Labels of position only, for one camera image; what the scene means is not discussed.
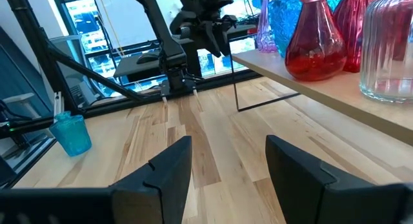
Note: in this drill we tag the teal faceted wide vase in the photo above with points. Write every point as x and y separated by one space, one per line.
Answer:
284 20

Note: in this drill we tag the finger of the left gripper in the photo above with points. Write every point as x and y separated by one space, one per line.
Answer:
226 40
213 40

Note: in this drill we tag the wooden shelf with black frame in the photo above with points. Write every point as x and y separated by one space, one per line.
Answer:
338 88

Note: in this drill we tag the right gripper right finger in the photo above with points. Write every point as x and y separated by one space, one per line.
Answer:
297 179

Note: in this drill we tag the black computer mouse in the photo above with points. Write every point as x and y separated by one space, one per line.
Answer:
147 58

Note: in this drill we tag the teal round vase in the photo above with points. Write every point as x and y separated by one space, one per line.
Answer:
71 135

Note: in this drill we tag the pink tall cone vase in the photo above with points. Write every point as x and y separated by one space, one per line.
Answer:
266 27

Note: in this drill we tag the red bulbous vase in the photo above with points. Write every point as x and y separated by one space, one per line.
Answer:
316 46

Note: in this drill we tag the clear glass bottle vase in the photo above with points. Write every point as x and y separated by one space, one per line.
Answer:
387 49

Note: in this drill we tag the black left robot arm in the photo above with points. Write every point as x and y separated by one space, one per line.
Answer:
167 46

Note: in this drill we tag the white metal bracket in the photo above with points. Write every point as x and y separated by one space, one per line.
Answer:
58 104

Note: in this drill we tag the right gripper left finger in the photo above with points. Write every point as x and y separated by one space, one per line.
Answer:
167 175

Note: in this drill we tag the large red flared vase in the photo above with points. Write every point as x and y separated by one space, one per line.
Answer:
353 27

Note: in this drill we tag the large window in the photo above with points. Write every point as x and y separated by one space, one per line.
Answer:
96 30

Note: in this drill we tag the grey desk top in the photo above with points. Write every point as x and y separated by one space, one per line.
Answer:
135 67

